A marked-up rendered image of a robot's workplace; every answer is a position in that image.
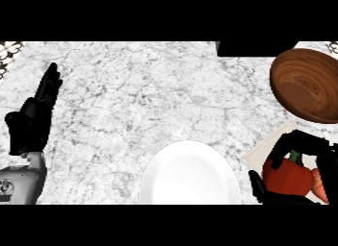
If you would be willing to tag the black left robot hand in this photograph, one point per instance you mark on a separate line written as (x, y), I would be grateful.
(30, 125)

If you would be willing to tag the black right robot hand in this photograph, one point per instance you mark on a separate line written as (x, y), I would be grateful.
(336, 173)

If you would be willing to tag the red bell pepper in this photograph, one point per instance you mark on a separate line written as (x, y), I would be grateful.
(288, 179)

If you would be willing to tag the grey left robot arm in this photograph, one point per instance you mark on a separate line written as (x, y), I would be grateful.
(17, 182)

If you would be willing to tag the brown wooden bowl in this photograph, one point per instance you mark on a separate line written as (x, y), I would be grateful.
(313, 89)

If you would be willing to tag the white oval plate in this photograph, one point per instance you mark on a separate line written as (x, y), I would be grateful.
(189, 176)

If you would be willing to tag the orange carrot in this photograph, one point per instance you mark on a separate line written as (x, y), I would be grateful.
(319, 185)

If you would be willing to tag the pale square board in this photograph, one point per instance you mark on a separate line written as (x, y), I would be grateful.
(261, 150)

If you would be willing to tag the black appliance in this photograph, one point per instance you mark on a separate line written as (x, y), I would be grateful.
(252, 48)

